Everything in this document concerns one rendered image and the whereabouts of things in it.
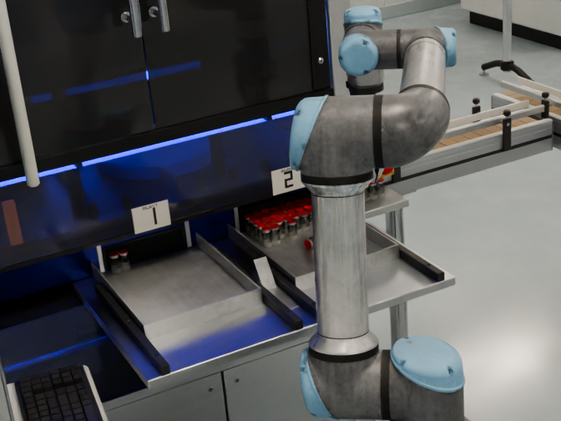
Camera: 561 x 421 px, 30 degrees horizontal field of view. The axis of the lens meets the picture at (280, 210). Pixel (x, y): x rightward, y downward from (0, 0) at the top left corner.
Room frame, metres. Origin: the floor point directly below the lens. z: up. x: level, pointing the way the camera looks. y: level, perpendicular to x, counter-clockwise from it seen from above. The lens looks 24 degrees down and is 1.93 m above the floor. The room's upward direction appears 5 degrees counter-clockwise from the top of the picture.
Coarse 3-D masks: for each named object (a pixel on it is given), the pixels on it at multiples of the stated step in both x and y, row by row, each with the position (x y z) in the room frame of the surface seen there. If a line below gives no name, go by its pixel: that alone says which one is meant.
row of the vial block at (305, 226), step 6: (288, 216) 2.24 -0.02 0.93; (294, 216) 2.24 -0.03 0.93; (306, 216) 2.25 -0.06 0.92; (270, 222) 2.21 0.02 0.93; (276, 222) 2.22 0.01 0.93; (282, 222) 2.22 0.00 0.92; (300, 222) 2.24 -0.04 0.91; (306, 222) 2.24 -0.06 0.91; (258, 228) 2.20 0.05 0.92; (282, 228) 2.22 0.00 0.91; (300, 228) 2.24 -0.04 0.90; (306, 228) 2.24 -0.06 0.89; (312, 228) 2.25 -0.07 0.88; (258, 234) 2.20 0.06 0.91; (282, 234) 2.22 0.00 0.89; (258, 240) 2.20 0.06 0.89
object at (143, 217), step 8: (136, 208) 2.08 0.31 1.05; (144, 208) 2.09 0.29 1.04; (152, 208) 2.10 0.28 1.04; (160, 208) 2.11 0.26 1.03; (168, 208) 2.11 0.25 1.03; (136, 216) 2.08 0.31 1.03; (144, 216) 2.09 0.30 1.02; (152, 216) 2.10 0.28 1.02; (160, 216) 2.11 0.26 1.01; (168, 216) 2.11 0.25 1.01; (136, 224) 2.08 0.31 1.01; (144, 224) 2.09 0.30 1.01; (152, 224) 2.10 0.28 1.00; (160, 224) 2.11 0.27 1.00; (168, 224) 2.11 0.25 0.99; (136, 232) 2.08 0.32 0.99
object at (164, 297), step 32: (160, 256) 2.18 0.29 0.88; (192, 256) 2.16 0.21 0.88; (224, 256) 2.08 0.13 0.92; (128, 288) 2.04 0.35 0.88; (160, 288) 2.02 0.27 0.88; (192, 288) 2.01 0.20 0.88; (224, 288) 2.00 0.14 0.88; (256, 288) 1.93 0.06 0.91; (160, 320) 1.82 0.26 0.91; (192, 320) 1.85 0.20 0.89
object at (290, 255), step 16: (240, 240) 2.19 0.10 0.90; (288, 240) 2.21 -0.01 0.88; (304, 240) 2.20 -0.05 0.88; (368, 240) 2.17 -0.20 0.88; (384, 240) 2.11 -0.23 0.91; (272, 256) 2.13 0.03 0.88; (288, 256) 2.12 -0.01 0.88; (304, 256) 2.11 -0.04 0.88; (368, 256) 2.03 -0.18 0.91; (384, 256) 2.05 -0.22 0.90; (288, 272) 1.98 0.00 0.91; (304, 272) 2.04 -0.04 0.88; (304, 288) 1.96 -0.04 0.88
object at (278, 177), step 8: (288, 168) 2.24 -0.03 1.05; (272, 176) 2.23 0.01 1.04; (280, 176) 2.23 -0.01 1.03; (288, 176) 2.24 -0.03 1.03; (296, 176) 2.25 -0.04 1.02; (272, 184) 2.22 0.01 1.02; (280, 184) 2.23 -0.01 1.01; (288, 184) 2.24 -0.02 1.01; (296, 184) 2.25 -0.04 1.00; (280, 192) 2.23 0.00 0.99
